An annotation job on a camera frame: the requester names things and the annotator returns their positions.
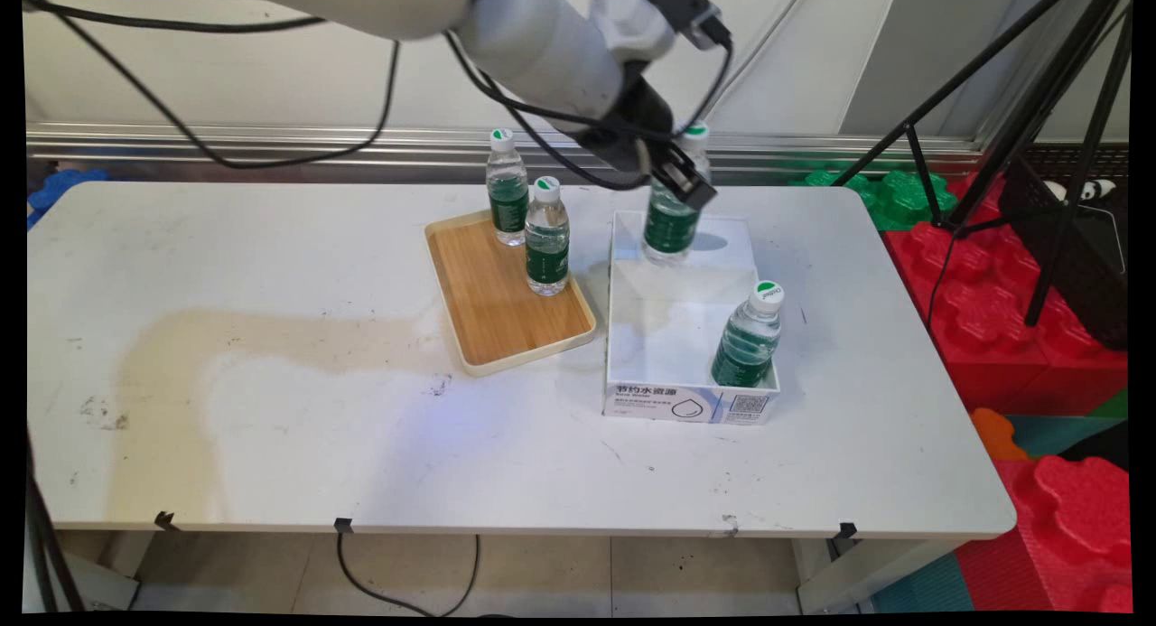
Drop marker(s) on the black tripod stand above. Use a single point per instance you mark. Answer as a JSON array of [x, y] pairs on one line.
[[1066, 84]]

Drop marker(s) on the blue foam block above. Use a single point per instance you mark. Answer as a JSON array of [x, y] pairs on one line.
[[54, 188]]

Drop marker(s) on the large red foam block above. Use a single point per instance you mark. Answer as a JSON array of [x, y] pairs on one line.
[[993, 337]]

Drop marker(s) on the white cardboard box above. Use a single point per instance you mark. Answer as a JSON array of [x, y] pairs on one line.
[[650, 337]]

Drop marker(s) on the wooden tray with cream rim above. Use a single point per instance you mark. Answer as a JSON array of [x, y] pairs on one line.
[[497, 310]]

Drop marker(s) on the panda plush toy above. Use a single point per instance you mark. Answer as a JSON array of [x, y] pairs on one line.
[[1097, 190]]

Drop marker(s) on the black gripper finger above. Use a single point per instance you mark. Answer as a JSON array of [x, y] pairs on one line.
[[654, 169], [691, 183]]

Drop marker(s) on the small red foam block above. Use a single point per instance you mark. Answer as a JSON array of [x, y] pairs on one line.
[[1066, 518]]

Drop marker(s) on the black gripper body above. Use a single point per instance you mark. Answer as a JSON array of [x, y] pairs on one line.
[[632, 125]]

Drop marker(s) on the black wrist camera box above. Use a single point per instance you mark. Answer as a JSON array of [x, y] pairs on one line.
[[682, 7]]

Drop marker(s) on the white table leg frame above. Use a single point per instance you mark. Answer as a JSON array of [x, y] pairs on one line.
[[858, 572]]

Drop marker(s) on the black stand legs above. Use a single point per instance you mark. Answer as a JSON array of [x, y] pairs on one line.
[[50, 545]]

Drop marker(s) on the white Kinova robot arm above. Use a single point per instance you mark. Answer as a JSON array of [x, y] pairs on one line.
[[542, 48]]

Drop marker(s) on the green foam block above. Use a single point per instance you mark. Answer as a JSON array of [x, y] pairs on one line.
[[890, 201]]

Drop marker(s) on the green label water bottle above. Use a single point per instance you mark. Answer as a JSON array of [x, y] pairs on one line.
[[670, 233], [547, 265], [742, 346], [508, 201]]

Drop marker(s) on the orange foam block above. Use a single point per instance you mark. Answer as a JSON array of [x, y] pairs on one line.
[[995, 432]]

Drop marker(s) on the black panel on tripod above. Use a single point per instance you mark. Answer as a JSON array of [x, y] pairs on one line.
[[1075, 256]]

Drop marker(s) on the aluminium wall rail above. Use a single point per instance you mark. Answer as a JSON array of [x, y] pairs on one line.
[[271, 147]]

